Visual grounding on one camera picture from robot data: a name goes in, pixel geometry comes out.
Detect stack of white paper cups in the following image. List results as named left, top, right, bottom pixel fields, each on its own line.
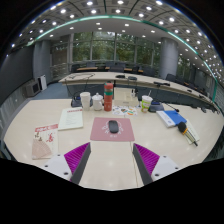
left=79, top=91, right=92, bottom=111

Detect black handheld microphone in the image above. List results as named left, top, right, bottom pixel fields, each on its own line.
left=177, top=121, right=199, bottom=147

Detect blue and white book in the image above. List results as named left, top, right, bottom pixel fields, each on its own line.
left=156, top=109, right=188, bottom=129

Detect black office chairs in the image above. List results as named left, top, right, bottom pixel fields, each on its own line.
left=84, top=61, right=201, bottom=91

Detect pink printed mouse pad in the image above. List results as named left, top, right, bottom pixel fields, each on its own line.
left=89, top=116, right=136, bottom=142

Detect black computer mouse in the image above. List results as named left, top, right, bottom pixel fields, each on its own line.
left=108, top=119, right=120, bottom=134

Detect green paper cup with straw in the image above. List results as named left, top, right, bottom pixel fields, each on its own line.
left=140, top=94, right=154, bottom=113

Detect white lidded ceramic mug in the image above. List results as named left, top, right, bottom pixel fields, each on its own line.
left=91, top=92, right=104, bottom=112

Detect red thermos bottle green band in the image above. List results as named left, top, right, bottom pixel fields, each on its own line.
left=103, top=82, right=114, bottom=112

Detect white floor appliance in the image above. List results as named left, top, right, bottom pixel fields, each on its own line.
left=24, top=80, right=42, bottom=98

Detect colourful sticker sheet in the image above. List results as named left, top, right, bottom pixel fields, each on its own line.
left=111, top=105, right=138, bottom=117

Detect white desk organizer box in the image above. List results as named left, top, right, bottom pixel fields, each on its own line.
left=113, top=87, right=140, bottom=108

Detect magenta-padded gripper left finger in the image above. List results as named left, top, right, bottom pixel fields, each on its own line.
left=42, top=141, right=92, bottom=185

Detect white leaning board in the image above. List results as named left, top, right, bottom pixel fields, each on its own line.
left=38, top=74, right=48, bottom=91

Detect red and white booklet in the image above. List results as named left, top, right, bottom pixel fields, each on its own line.
left=31, top=123, right=59, bottom=160

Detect long curved conference desk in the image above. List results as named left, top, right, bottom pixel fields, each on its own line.
left=58, top=71, right=214, bottom=105

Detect white printed document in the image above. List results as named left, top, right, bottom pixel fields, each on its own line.
left=57, top=107, right=84, bottom=131

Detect ceiling lights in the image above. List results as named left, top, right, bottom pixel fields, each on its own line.
left=9, top=0, right=224, bottom=84

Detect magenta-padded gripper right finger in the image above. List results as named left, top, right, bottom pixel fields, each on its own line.
left=132, top=143, right=183, bottom=187

